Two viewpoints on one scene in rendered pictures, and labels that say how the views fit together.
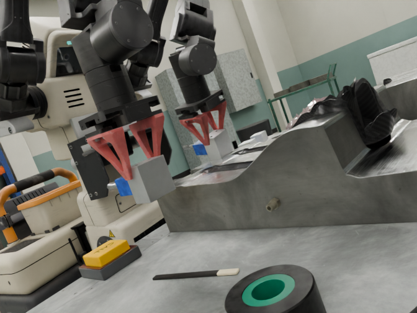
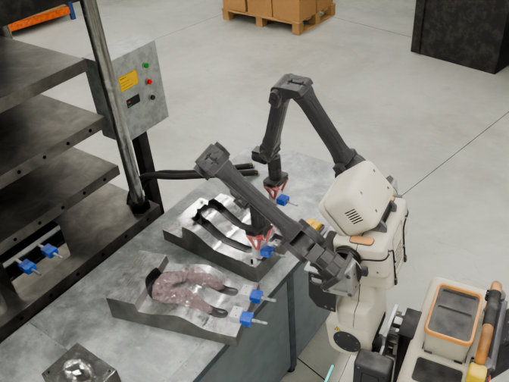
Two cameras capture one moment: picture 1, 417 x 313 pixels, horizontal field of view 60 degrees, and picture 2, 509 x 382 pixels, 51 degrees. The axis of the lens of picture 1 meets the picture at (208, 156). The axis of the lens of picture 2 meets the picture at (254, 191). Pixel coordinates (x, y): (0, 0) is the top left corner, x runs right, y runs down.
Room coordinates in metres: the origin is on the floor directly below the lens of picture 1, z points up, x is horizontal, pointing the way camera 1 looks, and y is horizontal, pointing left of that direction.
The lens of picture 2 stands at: (2.33, -0.20, 2.34)
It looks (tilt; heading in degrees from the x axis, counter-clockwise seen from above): 37 degrees down; 174
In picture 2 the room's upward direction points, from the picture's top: 5 degrees counter-clockwise
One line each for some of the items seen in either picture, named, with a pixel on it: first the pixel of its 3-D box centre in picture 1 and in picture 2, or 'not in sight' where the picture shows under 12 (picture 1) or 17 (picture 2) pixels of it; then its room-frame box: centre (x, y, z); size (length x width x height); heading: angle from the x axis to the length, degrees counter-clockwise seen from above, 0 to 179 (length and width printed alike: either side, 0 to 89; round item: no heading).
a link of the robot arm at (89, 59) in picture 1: (99, 51); (273, 160); (0.51, 0.09, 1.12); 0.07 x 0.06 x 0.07; 41
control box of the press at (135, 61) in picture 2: not in sight; (149, 181); (-0.05, -0.49, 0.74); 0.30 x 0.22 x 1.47; 135
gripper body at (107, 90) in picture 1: (113, 95); (275, 173); (0.52, 0.09, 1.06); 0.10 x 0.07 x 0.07; 135
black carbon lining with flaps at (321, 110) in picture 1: (285, 130); (226, 224); (0.62, -0.14, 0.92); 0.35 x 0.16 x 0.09; 45
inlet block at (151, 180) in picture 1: (131, 182); (285, 200); (0.55, 0.12, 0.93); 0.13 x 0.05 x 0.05; 45
